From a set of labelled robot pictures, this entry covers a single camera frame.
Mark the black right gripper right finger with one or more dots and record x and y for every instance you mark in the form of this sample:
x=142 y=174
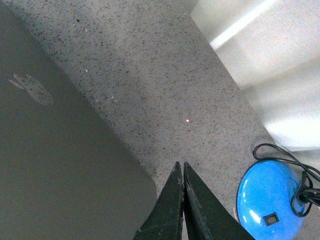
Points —
x=206 y=218

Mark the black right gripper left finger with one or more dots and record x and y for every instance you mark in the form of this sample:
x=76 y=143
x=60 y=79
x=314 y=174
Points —
x=165 y=221

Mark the grey laptop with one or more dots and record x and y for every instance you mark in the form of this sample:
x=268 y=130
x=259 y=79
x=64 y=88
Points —
x=64 y=175

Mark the blue desk lamp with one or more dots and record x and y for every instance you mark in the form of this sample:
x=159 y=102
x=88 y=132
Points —
x=264 y=202

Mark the white curtain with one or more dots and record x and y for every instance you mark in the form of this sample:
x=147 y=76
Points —
x=271 y=48

